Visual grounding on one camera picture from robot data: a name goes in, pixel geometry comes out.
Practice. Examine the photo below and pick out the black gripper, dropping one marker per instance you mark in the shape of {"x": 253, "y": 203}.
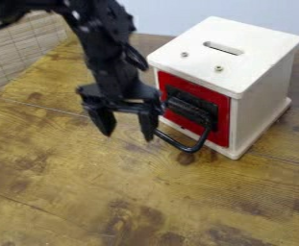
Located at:
{"x": 119, "y": 91}

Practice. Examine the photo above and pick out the black metal drawer handle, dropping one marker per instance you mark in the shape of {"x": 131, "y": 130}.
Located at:
{"x": 189, "y": 107}

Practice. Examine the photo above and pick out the red drawer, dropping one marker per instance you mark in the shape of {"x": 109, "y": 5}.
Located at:
{"x": 216, "y": 101}

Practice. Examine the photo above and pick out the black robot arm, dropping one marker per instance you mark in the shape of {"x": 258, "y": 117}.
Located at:
{"x": 103, "y": 26}

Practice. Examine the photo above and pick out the white wooden cabinet box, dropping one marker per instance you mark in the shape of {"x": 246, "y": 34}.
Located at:
{"x": 236, "y": 66}

